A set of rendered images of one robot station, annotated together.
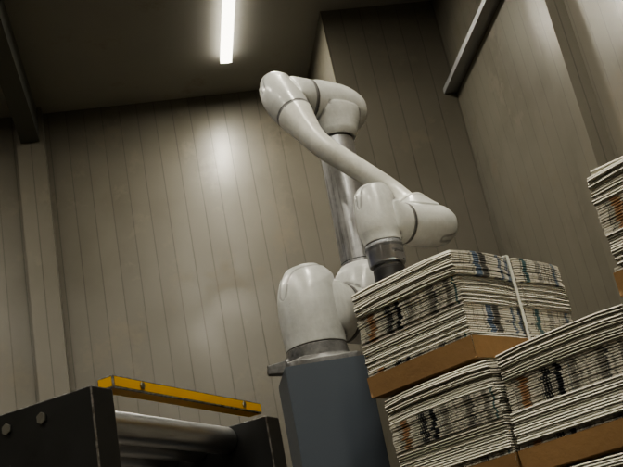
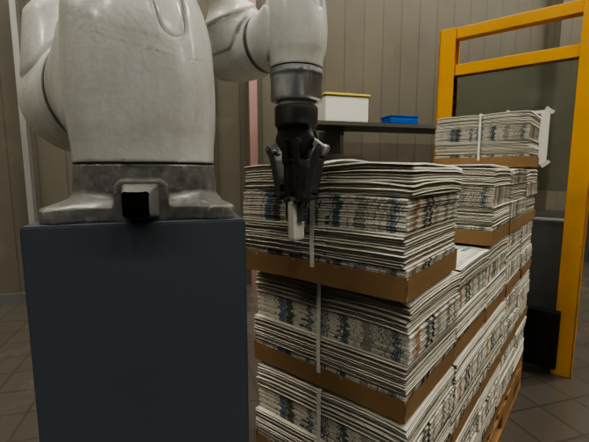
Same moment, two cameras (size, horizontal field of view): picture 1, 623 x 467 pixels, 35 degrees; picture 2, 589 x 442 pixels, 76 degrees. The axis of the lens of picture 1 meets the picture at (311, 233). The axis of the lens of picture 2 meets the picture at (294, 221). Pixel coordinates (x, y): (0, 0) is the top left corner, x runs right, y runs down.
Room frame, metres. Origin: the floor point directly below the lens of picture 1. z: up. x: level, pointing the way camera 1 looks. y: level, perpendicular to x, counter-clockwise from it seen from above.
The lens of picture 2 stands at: (2.29, 0.51, 1.05)
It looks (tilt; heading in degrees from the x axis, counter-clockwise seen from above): 7 degrees down; 264
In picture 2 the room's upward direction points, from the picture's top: straight up
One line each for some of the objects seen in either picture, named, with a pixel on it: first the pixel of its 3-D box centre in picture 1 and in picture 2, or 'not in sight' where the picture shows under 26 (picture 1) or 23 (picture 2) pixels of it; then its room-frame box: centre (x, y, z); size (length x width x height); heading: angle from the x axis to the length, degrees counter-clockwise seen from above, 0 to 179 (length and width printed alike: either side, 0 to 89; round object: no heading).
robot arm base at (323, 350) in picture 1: (311, 360); (146, 189); (2.41, 0.06, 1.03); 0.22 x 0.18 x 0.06; 100
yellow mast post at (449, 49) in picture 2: not in sight; (442, 192); (1.15, -1.67, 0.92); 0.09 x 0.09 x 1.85; 45
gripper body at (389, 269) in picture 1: (392, 285); (296, 131); (2.21, -0.16, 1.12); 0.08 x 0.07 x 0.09; 135
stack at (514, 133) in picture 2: not in sight; (479, 258); (1.23, -1.13, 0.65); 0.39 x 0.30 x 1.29; 135
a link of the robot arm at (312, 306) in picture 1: (311, 307); (138, 68); (2.42, 0.04, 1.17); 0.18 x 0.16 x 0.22; 129
